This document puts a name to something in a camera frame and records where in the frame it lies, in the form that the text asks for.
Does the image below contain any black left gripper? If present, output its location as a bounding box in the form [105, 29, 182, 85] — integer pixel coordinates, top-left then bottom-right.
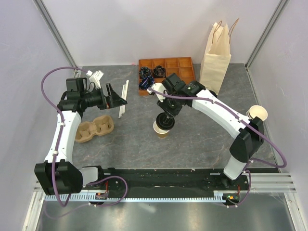
[81, 83, 127, 110]

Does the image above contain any black cup lid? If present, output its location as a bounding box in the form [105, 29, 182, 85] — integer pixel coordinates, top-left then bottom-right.
[156, 113, 175, 131]

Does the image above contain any single paper cup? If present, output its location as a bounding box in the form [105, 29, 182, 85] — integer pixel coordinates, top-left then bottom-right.
[153, 122, 170, 138]

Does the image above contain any stack of paper cups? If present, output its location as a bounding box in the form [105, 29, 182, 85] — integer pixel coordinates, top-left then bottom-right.
[246, 105, 268, 121]

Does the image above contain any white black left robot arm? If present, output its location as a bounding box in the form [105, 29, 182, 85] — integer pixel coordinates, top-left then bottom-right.
[34, 77, 127, 195]

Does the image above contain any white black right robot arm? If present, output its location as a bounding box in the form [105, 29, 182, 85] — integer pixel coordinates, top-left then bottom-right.
[148, 74, 264, 190]

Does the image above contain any white straw pack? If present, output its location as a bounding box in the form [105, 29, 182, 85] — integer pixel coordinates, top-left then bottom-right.
[117, 79, 130, 118]

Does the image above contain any brown pulp cup carrier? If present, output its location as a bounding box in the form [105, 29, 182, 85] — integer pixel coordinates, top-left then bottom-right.
[75, 115, 114, 143]

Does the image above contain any blue striped coiled band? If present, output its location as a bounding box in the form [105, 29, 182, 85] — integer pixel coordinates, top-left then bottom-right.
[139, 76, 154, 90]

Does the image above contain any brown black coiled band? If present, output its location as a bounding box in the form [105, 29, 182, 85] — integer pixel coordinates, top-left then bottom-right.
[153, 65, 166, 78]

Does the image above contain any orange compartment tray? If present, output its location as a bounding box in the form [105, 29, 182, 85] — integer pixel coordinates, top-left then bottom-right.
[138, 57, 196, 84]

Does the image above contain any dark coiled band left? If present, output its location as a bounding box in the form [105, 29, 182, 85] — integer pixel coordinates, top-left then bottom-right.
[139, 66, 152, 79]

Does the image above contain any kraft paper bag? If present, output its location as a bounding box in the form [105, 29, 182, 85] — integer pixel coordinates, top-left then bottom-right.
[199, 19, 239, 95]

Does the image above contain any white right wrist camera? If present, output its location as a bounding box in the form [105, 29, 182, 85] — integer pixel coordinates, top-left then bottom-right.
[147, 83, 166, 102]

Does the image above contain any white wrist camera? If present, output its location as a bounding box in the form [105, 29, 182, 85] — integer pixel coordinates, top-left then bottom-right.
[86, 70, 104, 89]
[147, 83, 166, 102]

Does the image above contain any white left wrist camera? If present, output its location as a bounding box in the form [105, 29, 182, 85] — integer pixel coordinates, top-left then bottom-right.
[86, 70, 104, 89]

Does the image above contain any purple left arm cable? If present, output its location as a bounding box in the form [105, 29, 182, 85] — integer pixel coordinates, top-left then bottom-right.
[40, 66, 89, 207]

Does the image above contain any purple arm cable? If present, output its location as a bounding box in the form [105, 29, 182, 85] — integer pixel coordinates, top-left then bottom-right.
[146, 88, 287, 173]
[40, 66, 89, 207]

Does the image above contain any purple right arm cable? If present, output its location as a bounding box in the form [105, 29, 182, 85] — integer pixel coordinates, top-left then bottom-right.
[146, 88, 287, 173]

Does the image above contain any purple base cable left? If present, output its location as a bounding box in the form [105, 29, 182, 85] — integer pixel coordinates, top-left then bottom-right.
[43, 175, 128, 218]

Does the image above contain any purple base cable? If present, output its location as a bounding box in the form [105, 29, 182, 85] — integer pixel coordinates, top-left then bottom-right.
[222, 171, 253, 209]
[43, 175, 128, 218]

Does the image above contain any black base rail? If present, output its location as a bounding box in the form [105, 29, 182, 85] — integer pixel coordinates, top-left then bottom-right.
[85, 168, 248, 198]

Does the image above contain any white slotted cable duct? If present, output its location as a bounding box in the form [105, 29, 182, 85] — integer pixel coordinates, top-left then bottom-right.
[44, 191, 244, 203]

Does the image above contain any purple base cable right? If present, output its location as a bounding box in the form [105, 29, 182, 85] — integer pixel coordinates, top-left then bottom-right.
[222, 171, 253, 209]

